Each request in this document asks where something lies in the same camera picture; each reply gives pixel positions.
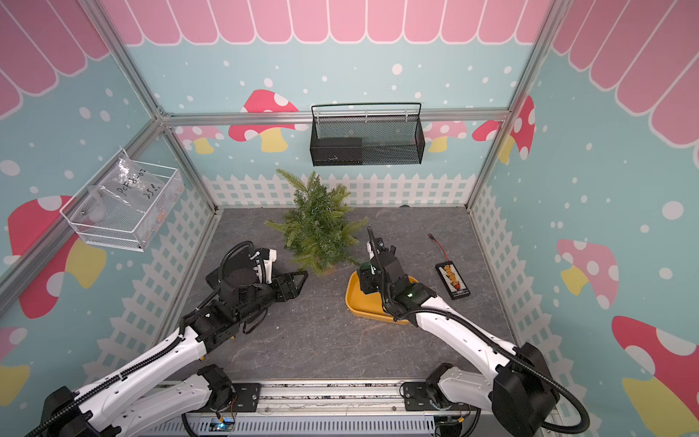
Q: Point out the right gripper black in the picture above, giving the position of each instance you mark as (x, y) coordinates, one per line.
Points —
(379, 259)

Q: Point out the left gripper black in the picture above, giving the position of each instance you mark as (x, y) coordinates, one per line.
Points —
(293, 291)

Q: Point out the small green christmas tree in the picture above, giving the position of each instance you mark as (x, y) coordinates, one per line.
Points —
(317, 231)

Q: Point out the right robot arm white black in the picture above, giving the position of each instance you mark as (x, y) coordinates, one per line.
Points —
(515, 382)

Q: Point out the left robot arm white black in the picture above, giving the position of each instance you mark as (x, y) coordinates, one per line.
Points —
(127, 403)

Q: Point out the black flat box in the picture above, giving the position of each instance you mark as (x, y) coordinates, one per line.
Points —
(237, 263)

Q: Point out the yellow plastic tray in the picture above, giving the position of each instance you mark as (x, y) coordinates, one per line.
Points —
(367, 306)

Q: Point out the black box in mesh basket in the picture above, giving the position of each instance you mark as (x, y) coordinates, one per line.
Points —
(336, 152)

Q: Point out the clear plastic bag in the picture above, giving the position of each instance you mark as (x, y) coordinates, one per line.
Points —
(129, 195)

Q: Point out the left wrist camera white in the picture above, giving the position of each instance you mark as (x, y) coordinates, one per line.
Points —
(263, 260)

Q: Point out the black charging board with wire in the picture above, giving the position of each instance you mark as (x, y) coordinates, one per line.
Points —
(450, 276)

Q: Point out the black wire mesh basket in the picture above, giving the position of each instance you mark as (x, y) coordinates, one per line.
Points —
(391, 133)

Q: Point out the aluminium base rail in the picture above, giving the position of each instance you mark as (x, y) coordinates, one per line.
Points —
(304, 408)

